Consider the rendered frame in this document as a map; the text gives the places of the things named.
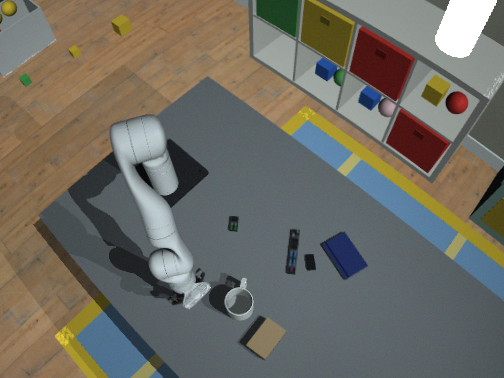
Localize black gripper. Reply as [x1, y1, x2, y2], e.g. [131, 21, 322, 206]
[167, 268, 205, 305]

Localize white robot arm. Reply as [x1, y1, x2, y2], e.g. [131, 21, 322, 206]
[110, 114, 210, 309]

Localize tan rectangular block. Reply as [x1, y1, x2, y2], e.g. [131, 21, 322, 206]
[246, 317, 286, 360]

